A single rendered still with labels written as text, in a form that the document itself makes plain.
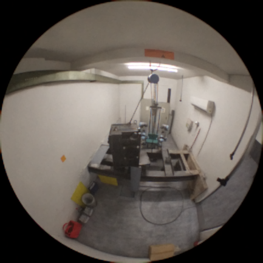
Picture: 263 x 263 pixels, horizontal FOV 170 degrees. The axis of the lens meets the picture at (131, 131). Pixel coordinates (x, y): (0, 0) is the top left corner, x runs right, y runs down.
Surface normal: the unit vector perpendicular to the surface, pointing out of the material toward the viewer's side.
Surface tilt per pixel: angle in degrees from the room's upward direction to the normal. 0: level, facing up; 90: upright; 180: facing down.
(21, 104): 90
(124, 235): 0
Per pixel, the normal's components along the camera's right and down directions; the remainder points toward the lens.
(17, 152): 0.99, 0.07
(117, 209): 0.00, -0.88
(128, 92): -0.14, 0.47
